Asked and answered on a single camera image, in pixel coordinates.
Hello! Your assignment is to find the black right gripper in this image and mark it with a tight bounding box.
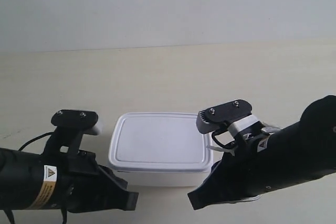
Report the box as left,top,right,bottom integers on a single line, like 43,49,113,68
187,121,268,210

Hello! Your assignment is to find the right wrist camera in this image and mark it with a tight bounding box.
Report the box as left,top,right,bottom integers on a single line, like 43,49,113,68
196,99,259,136

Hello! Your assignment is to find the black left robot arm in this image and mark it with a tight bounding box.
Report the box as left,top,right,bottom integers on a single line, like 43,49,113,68
1,127,139,214

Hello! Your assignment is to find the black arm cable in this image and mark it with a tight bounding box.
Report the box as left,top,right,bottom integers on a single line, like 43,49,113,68
209,121,237,151
5,132,69,224

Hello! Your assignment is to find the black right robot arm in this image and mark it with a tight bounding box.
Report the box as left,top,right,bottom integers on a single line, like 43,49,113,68
188,95,335,210

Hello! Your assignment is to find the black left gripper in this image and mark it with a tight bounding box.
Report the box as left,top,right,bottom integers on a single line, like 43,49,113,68
41,125,139,214

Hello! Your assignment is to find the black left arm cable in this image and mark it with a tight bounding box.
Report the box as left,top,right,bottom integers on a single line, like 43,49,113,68
5,132,69,224

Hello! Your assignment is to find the white lidded plastic container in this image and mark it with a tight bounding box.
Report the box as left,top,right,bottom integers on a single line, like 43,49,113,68
108,112,213,187

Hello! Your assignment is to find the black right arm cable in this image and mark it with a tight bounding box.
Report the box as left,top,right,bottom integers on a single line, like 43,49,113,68
209,121,237,151

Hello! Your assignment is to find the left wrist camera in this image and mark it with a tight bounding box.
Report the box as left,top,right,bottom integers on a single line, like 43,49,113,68
51,109,102,156

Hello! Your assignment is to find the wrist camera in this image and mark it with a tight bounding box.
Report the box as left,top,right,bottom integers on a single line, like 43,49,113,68
51,109,102,156
196,99,259,136

